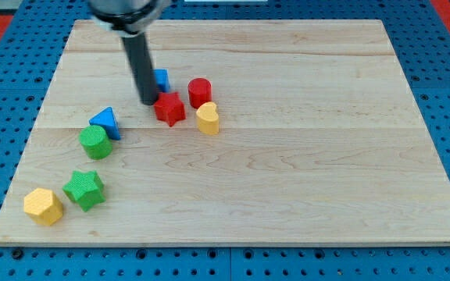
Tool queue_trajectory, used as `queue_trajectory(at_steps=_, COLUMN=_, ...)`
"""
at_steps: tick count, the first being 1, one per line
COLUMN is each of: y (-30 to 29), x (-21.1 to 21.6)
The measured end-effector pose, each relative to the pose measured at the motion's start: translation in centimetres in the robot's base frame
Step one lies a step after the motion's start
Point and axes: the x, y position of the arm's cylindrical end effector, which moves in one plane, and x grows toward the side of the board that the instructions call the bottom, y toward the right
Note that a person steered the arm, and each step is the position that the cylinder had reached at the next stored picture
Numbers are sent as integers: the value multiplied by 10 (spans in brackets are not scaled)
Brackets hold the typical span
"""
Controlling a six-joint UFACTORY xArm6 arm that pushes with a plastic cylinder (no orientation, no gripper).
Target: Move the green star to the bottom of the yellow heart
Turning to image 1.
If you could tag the yellow heart block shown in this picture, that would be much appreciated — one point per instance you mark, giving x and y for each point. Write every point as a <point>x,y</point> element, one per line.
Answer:
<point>208,120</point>

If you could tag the blue triangle block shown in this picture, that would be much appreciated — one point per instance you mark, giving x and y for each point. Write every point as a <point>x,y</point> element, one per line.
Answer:
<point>107,120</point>

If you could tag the yellow hexagon block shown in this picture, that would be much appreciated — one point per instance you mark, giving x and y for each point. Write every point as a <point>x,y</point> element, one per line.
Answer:
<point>43,207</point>

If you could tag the red cylinder block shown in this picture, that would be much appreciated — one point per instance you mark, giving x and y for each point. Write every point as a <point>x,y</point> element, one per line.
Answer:
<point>199,91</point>

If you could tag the green star block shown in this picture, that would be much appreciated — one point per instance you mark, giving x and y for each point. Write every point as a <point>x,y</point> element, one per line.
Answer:
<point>85,189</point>

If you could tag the red star block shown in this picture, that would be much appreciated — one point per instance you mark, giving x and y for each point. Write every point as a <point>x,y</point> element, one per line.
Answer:
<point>169,108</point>

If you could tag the blue cube block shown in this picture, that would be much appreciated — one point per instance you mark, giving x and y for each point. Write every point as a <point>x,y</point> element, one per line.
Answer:
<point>162,80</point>

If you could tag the green cylinder block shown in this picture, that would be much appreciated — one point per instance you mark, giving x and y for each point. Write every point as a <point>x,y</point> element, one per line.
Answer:
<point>95,142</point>

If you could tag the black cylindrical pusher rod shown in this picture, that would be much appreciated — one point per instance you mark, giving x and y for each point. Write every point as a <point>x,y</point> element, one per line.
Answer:
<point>140,59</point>

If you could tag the wooden board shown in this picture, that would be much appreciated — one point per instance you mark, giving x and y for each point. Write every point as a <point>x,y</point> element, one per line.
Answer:
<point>321,143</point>

